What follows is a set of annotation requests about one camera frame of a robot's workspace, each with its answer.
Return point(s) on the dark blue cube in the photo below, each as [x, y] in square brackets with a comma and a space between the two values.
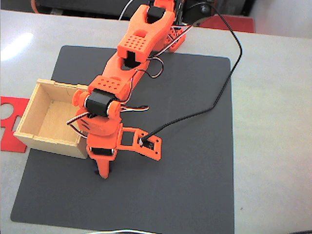
[96, 171]

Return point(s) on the open wooden box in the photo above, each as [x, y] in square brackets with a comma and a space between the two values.
[48, 122]

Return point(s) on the dark grey mat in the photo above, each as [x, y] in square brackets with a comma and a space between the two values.
[182, 158]

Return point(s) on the red flat cutout plate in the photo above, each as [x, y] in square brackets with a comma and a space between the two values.
[9, 143]

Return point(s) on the black clamp knob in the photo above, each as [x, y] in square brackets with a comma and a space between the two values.
[204, 8]

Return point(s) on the red block behind table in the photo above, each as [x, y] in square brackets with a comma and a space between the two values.
[236, 24]

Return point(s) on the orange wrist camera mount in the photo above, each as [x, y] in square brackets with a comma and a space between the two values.
[148, 146]

